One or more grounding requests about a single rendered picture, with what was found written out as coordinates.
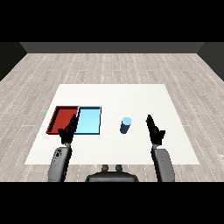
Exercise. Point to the dark grey robot body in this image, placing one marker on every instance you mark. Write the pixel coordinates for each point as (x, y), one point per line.
(112, 175)

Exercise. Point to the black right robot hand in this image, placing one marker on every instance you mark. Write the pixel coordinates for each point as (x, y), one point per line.
(155, 131)

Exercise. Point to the red shallow open box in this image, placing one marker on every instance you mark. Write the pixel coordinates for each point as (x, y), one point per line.
(61, 119)

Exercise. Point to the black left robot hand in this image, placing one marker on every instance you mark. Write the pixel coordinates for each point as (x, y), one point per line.
(68, 132)

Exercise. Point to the small blue can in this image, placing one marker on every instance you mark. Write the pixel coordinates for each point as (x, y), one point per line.
(125, 125)

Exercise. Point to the light blue shallow open box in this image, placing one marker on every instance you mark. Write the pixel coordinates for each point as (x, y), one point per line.
(88, 120)

